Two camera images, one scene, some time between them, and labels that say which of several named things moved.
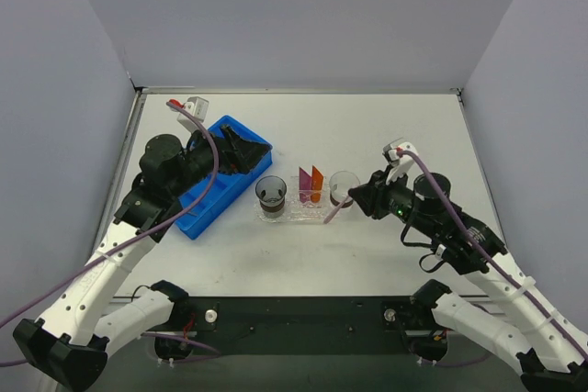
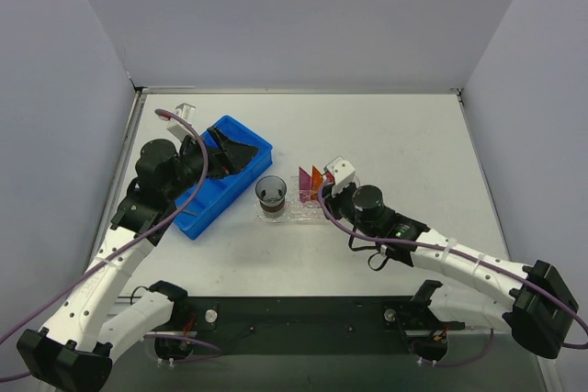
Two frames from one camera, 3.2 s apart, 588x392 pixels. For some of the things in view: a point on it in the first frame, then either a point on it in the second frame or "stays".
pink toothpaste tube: (305, 185) stays
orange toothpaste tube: (317, 184) stays
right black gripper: (375, 196) -> (332, 199)
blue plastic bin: (227, 187) stays
